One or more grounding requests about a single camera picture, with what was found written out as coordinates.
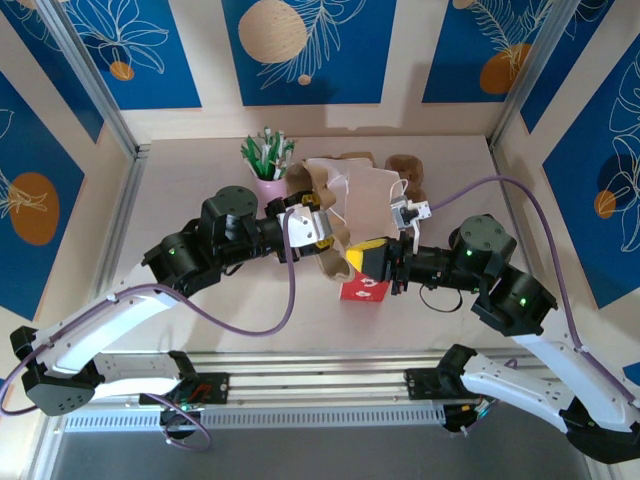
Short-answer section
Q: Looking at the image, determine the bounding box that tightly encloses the red and white paper bag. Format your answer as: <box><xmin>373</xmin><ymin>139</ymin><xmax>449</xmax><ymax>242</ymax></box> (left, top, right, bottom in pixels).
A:
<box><xmin>327</xmin><ymin>167</ymin><xmax>411</xmax><ymax>304</ymax></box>

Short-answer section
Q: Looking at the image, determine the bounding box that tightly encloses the green stick sachet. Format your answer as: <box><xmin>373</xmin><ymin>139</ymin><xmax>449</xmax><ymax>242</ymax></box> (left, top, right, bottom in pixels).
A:
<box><xmin>242</xmin><ymin>139</ymin><xmax>274</xmax><ymax>180</ymax></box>
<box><xmin>262</xmin><ymin>130</ymin><xmax>282</xmax><ymax>177</ymax></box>

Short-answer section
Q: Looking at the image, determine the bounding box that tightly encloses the brown cardboard napkin box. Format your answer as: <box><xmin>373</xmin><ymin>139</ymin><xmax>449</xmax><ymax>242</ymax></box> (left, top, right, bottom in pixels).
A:
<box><xmin>304</xmin><ymin>151</ymin><xmax>379</xmax><ymax>174</ymax></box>

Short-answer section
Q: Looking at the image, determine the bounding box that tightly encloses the small circuit board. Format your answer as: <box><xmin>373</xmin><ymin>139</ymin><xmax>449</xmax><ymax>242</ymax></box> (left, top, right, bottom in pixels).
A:
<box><xmin>444</xmin><ymin>399</ymin><xmax>496</xmax><ymax>435</ymax></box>
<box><xmin>159</xmin><ymin>399</ymin><xmax>202</xmax><ymax>419</ymax></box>

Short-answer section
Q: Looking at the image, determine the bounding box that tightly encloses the aluminium side rail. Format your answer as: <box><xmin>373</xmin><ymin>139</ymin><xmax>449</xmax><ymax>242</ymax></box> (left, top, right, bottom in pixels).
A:
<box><xmin>492</xmin><ymin>139</ymin><xmax>564</xmax><ymax>359</ymax></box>
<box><xmin>74</xmin><ymin>144</ymin><xmax>149</xmax><ymax>371</ymax></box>

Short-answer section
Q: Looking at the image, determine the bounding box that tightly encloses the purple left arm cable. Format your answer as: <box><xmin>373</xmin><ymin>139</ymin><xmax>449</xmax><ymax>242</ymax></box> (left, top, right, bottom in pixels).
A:
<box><xmin>0</xmin><ymin>208</ymin><xmax>297</xmax><ymax>450</ymax></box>

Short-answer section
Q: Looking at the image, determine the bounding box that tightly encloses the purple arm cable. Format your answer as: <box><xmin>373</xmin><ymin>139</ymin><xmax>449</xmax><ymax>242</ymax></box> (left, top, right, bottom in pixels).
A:
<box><xmin>0</xmin><ymin>208</ymin><xmax>297</xmax><ymax>450</ymax></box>
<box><xmin>428</xmin><ymin>174</ymin><xmax>640</xmax><ymax>437</ymax></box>

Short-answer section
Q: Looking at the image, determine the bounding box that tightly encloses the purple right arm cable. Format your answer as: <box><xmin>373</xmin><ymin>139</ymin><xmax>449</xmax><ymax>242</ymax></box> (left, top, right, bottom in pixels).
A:
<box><xmin>428</xmin><ymin>174</ymin><xmax>640</xmax><ymax>437</ymax></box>

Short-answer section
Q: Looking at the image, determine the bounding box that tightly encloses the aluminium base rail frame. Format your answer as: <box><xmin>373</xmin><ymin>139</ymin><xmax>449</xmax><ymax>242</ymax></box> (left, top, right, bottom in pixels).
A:
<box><xmin>43</xmin><ymin>349</ymin><xmax>594</xmax><ymax>416</ymax></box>

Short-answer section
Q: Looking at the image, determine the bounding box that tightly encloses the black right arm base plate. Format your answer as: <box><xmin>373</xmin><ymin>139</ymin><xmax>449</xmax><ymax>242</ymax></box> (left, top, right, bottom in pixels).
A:
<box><xmin>404</xmin><ymin>367</ymin><xmax>496</xmax><ymax>401</ymax></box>

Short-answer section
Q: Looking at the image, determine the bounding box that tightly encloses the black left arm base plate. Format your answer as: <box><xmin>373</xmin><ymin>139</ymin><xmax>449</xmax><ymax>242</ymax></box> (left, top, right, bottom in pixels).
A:
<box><xmin>138</xmin><ymin>372</ymin><xmax>230</xmax><ymax>406</ymax></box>

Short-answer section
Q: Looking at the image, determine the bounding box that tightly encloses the slotted grey cable duct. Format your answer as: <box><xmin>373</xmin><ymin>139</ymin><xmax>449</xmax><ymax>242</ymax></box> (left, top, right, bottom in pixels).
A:
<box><xmin>58</xmin><ymin>405</ymin><xmax>447</xmax><ymax>434</ymax></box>

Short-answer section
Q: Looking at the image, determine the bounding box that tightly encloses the aluminium corner post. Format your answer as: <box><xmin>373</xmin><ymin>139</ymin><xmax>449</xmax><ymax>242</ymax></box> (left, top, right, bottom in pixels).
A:
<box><xmin>37</xmin><ymin>0</ymin><xmax>139</xmax><ymax>156</ymax></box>
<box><xmin>489</xmin><ymin>0</ymin><xmax>576</xmax><ymax>149</ymax></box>

